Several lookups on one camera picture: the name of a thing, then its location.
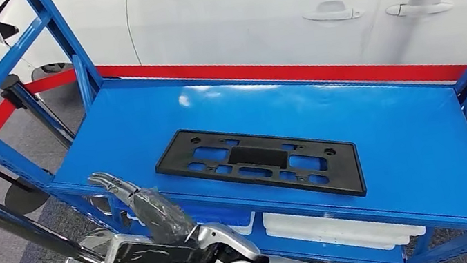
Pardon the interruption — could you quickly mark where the large white plastic part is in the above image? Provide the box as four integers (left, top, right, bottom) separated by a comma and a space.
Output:
260, 189, 429, 263

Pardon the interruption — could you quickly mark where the white car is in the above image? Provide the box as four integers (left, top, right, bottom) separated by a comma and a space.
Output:
0, 0, 467, 211

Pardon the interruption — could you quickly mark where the blue metal shelf rack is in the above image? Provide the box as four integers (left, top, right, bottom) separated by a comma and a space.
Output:
0, 0, 467, 263

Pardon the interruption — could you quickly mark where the black plastic plate frame part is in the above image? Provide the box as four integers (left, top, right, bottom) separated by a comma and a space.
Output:
149, 103, 368, 227

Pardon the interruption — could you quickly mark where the small white plastic part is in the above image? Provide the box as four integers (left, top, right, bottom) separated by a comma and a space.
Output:
227, 210, 260, 238

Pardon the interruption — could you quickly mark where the white car door handle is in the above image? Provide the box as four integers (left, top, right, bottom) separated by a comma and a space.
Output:
301, 0, 365, 28
383, 0, 455, 21

